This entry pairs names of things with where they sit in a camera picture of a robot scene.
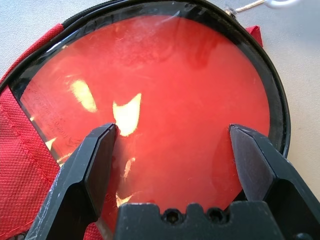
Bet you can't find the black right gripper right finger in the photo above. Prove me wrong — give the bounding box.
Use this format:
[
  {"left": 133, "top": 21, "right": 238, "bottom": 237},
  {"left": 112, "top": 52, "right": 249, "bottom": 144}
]
[{"left": 229, "top": 123, "right": 320, "bottom": 240}]

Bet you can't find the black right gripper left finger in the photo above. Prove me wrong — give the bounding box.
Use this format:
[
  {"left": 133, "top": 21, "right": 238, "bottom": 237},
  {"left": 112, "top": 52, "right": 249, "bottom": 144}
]
[{"left": 24, "top": 123, "right": 118, "bottom": 240}]

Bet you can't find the red and black paddle case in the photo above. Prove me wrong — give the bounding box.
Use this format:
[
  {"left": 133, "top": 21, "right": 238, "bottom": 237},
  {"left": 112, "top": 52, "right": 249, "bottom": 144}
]
[{"left": 0, "top": 0, "right": 292, "bottom": 240}]

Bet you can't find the red ping-pong paddle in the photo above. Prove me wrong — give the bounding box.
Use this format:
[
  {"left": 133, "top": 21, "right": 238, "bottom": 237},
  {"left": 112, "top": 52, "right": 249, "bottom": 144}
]
[{"left": 19, "top": 14, "right": 271, "bottom": 213}]

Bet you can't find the silver zipper pull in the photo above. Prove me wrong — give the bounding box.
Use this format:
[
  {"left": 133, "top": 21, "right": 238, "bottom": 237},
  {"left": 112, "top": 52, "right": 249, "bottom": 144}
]
[{"left": 226, "top": 4, "right": 238, "bottom": 20}]

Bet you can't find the white cord loop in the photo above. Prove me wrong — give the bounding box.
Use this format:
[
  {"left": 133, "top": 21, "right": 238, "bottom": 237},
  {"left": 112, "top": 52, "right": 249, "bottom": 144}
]
[{"left": 234, "top": 0, "right": 301, "bottom": 13}]

